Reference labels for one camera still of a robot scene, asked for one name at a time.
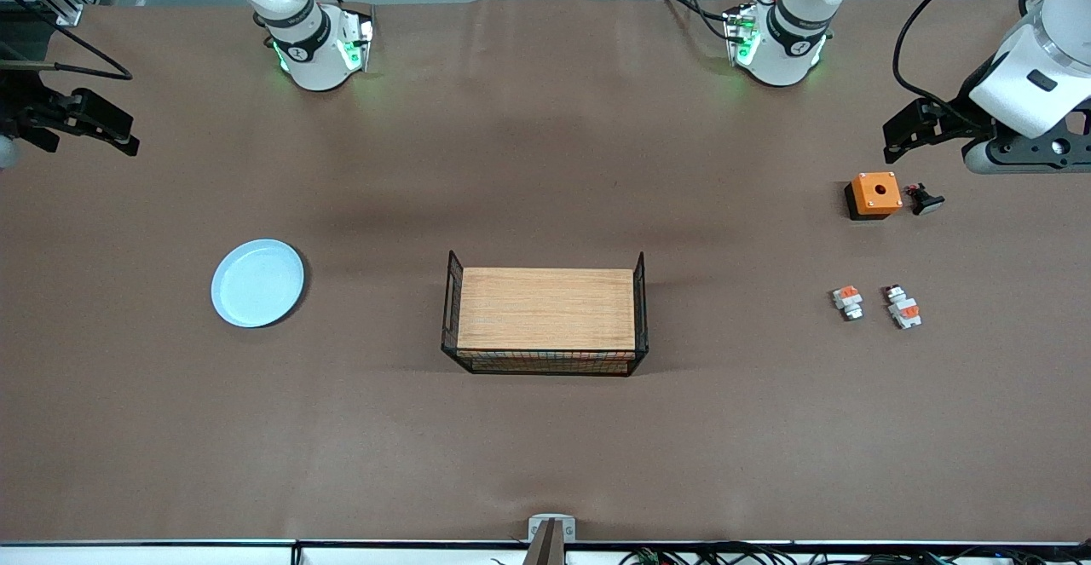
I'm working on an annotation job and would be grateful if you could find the black push button head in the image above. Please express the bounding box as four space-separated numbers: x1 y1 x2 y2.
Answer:
905 182 946 216

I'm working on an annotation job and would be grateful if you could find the orange button enclosure box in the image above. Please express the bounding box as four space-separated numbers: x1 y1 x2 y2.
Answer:
844 171 903 222

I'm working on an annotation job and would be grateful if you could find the brown table cover mat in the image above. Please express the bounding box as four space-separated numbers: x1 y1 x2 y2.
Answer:
0 0 1091 545

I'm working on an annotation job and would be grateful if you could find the light blue plate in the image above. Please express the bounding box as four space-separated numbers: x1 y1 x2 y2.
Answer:
211 239 306 329

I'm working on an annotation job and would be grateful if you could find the black arm base cable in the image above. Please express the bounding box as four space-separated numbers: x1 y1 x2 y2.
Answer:
656 0 736 43

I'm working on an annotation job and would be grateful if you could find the white table edge rail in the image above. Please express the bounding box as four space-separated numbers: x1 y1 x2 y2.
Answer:
0 541 1091 565

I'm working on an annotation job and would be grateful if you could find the grey metal bracket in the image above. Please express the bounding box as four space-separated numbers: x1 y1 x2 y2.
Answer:
528 514 577 545

